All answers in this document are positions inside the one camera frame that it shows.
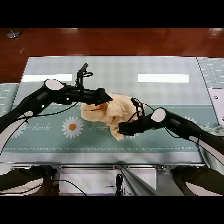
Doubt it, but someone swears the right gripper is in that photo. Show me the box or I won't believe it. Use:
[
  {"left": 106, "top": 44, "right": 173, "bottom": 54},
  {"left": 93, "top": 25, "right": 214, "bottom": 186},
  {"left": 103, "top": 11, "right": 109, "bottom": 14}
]
[{"left": 117, "top": 117, "right": 155, "bottom": 137}]

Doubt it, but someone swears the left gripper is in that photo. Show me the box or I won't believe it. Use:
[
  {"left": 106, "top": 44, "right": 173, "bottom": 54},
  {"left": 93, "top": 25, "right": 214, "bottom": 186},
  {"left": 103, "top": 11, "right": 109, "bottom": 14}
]
[{"left": 81, "top": 87, "right": 114, "bottom": 106}]

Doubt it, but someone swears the cream T-shirt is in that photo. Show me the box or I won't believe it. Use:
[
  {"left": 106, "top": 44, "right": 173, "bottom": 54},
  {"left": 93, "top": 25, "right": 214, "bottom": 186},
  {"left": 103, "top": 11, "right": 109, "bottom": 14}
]
[{"left": 80, "top": 93, "right": 142, "bottom": 142}]

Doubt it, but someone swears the black cable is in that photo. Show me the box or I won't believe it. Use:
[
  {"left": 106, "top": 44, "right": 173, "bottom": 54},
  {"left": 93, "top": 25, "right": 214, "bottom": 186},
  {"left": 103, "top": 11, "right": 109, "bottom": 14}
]
[
  {"left": 53, "top": 179, "right": 88, "bottom": 197},
  {"left": 23, "top": 101, "right": 80, "bottom": 122}
]

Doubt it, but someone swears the silver frame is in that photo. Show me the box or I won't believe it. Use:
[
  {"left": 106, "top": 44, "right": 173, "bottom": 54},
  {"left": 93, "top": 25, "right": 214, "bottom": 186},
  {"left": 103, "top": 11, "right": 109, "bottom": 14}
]
[{"left": 0, "top": 87, "right": 224, "bottom": 197}]

